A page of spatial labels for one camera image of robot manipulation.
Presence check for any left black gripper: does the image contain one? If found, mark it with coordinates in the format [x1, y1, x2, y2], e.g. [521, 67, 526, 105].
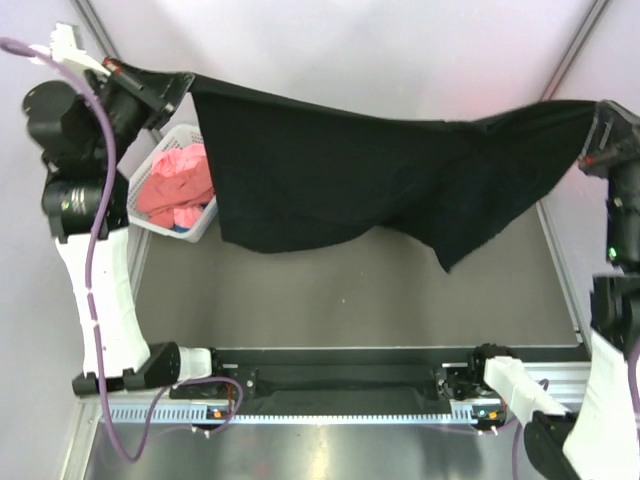
[86, 55, 191, 165]

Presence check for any black t shirt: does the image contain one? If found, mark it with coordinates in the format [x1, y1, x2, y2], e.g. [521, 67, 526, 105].
[127, 63, 601, 274]

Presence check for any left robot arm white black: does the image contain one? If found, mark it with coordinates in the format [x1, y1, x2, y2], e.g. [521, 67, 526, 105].
[22, 59, 227, 397]

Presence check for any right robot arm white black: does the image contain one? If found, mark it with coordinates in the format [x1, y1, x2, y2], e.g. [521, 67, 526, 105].
[435, 100, 639, 479]

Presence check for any white plastic laundry basket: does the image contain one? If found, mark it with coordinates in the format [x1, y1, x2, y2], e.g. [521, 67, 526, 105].
[128, 124, 217, 243]

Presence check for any crumpled pink t shirt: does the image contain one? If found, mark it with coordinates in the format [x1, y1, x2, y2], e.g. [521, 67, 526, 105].
[136, 143, 215, 230]

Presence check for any blue t shirt in basket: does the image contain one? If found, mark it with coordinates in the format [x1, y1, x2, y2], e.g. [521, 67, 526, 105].
[172, 203, 209, 233]

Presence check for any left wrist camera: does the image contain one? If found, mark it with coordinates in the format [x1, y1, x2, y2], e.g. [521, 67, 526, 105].
[30, 22, 111, 78]

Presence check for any aluminium frame rail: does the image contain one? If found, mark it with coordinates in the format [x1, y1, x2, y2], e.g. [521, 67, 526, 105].
[524, 362, 591, 409]

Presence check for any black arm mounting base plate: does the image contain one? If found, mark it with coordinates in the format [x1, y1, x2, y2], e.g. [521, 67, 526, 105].
[168, 347, 501, 416]

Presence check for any perforated grey cable duct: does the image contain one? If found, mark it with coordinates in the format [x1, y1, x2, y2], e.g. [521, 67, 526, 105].
[110, 403, 507, 425]

